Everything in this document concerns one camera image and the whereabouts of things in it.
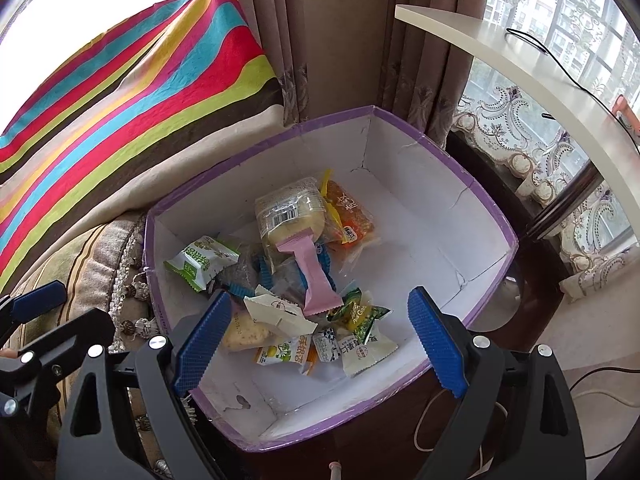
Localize large clear pastry packet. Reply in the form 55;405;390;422
254;175;335;267

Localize beige striped cushion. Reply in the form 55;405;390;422
10;210;168;466

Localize white desk top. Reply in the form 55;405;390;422
394;4;640;241

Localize small blue white packet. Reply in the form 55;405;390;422
312;327;344;362

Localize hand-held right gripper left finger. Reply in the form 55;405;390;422
56;290;233;480

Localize white cable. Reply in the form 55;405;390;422
414;387;487;480

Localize green pyramid snack packet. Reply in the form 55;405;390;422
326;287;363;320

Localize pink snack packet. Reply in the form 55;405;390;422
276;227;344;317

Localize purple-edged white cardboard box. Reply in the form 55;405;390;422
142;105;519;453

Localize black cable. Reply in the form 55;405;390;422
505;27;618;111

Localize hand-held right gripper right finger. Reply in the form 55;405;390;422
407;286;587;480

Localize green yellow snack packet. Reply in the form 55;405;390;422
345;304;392;346

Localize colourful striped cloth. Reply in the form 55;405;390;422
0;0;283;293

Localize orange snack packet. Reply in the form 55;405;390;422
320;169;377;256

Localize frosted round pastry packet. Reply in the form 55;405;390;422
220;310;281;353

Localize green white snack packet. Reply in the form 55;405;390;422
255;334;315;376
164;235;241;292

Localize dark clear snack packet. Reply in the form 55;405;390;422
274;260;308;306
217;252;261;291

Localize white red-marked snack packet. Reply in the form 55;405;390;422
243;296;319;342
339;332;399;379

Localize brown curtain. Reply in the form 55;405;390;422
382;0;493;150
207;0;312;127

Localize embroidered lace curtain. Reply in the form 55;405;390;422
452;0;640;306

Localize dark desk leg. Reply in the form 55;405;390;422
475;160;601;332

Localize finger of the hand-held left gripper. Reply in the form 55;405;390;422
0;309;117;428
0;281;67;343

